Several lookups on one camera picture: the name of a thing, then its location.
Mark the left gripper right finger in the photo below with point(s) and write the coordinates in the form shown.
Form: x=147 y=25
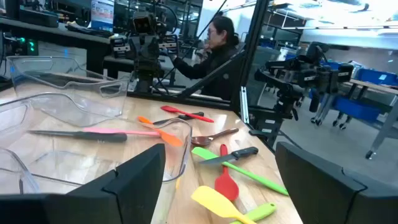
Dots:
x=311 y=186

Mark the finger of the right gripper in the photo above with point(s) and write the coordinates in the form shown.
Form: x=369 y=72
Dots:
x=154 y=49
x=143 y=49

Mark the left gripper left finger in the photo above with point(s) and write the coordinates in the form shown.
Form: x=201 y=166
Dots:
x=140 y=186

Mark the orange silicone spatula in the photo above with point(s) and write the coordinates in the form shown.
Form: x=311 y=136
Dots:
x=171 y=140

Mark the red silicone spatula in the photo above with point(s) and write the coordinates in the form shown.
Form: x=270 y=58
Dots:
x=169 y=109

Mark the pink silicone spatula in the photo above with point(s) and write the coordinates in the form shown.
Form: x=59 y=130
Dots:
x=102 y=130

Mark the yellow silicone spatula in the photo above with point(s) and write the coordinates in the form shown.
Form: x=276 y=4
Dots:
x=211 y=200

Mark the clear plastic bin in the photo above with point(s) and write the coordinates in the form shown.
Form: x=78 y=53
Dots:
x=28 y=183
x=62 y=161
x=62 y=93

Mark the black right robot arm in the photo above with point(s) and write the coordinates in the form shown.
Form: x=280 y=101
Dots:
x=146 y=77

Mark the black grey work gloves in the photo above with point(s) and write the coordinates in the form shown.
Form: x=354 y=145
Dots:
x=90 y=29

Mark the white blue label container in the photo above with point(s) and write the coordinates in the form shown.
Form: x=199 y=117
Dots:
x=102 y=15

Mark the person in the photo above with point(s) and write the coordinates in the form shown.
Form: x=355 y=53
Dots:
x=217 y=62

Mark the green silicone spatula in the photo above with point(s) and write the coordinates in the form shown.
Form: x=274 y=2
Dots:
x=200 y=152

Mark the dark side desk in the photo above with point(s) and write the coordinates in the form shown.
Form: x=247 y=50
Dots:
x=46 y=32

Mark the red silicone spoon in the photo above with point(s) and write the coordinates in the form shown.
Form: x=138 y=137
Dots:
x=226 y=186

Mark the black computer box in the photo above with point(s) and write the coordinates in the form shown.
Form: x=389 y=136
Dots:
x=38 y=18

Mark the black controller green lights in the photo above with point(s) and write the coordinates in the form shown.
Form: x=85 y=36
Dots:
x=31 y=46

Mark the blue plastic bin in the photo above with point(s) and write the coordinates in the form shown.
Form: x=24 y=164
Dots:
x=373 y=76
x=357 y=109

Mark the wooden top workbench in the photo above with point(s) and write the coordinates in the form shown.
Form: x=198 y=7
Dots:
x=373 y=87

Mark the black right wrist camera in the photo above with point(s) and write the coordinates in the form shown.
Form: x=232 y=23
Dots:
x=143 y=23

